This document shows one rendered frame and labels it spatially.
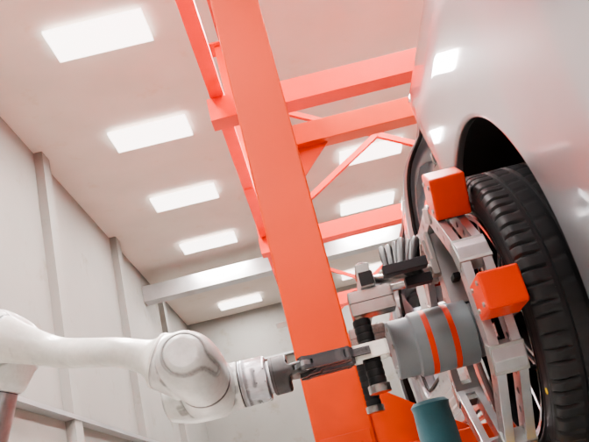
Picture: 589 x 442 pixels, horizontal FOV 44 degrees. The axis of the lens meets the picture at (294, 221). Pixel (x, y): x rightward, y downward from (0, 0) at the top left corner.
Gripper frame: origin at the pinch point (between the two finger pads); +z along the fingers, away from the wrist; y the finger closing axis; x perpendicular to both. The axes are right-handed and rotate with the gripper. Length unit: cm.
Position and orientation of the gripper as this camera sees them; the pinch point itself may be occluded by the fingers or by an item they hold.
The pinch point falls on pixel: (371, 352)
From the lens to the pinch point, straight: 147.3
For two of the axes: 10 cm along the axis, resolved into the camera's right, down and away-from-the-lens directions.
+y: -0.8, -3.5, -9.3
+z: 9.7, -2.4, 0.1
